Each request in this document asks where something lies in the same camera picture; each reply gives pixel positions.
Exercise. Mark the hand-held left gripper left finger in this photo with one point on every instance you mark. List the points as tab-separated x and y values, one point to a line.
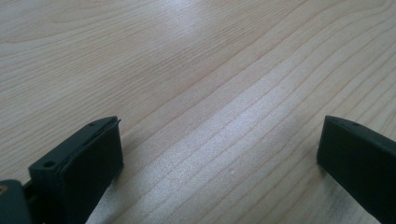
81	174

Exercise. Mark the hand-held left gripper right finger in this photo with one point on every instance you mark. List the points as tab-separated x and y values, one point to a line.
358	161

